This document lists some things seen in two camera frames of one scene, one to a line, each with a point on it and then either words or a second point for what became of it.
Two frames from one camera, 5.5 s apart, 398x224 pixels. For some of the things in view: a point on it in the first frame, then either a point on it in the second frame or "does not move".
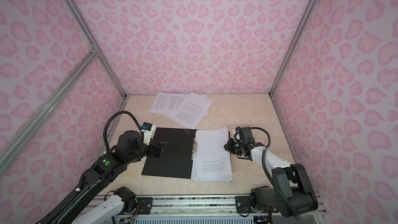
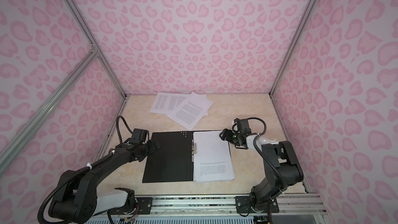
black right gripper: [229, 147] -> [226, 131]
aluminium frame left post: [86, 28] does not move
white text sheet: [192, 111] does not move
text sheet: [212, 159] does not move
